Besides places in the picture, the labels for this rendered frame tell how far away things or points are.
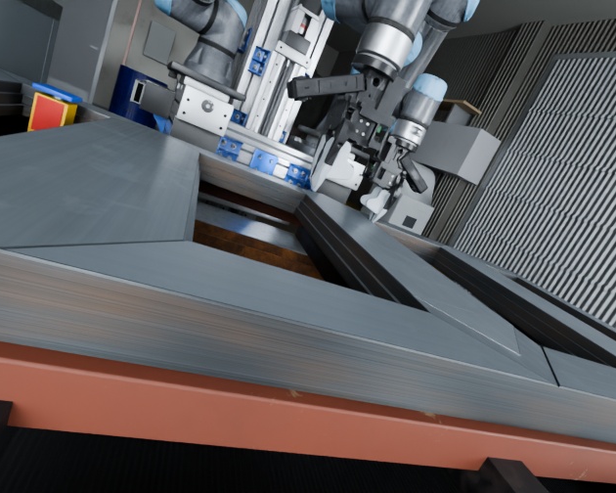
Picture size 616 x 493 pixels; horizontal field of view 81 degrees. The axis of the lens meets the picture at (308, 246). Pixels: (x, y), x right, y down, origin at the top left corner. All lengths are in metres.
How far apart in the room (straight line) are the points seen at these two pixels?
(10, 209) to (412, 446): 0.35
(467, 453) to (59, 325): 0.36
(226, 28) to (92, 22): 7.37
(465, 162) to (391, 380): 4.27
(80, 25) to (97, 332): 8.38
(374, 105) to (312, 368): 0.44
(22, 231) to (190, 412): 0.15
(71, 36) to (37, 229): 8.34
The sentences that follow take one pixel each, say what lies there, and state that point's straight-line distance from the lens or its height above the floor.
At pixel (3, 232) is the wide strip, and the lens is 0.26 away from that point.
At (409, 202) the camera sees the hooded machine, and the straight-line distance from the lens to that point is 4.37.
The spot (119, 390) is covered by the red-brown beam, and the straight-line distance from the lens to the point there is 0.27.
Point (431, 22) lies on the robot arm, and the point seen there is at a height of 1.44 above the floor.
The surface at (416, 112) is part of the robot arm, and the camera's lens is 0.91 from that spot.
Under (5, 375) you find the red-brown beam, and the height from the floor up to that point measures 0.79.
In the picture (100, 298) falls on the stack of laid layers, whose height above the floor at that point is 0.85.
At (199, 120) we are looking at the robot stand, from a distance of 1.09.
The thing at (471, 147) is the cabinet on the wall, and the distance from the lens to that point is 4.53.
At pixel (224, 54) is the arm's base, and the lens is 1.24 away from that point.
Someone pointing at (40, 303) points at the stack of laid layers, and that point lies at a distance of 0.24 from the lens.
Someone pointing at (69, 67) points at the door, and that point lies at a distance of 8.58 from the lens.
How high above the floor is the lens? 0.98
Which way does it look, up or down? 14 degrees down
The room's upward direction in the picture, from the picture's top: 24 degrees clockwise
